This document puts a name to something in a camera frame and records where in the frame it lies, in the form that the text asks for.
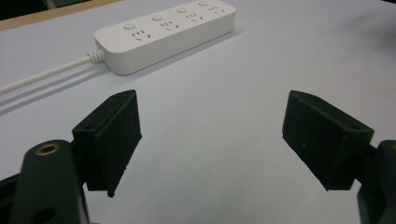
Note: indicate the white power strip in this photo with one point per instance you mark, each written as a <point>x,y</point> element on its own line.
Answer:
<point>162,34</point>

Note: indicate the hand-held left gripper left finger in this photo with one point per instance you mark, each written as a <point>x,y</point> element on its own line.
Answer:
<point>109,140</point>

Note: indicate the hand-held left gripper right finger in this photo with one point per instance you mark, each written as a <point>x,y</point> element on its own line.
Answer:
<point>323,137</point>

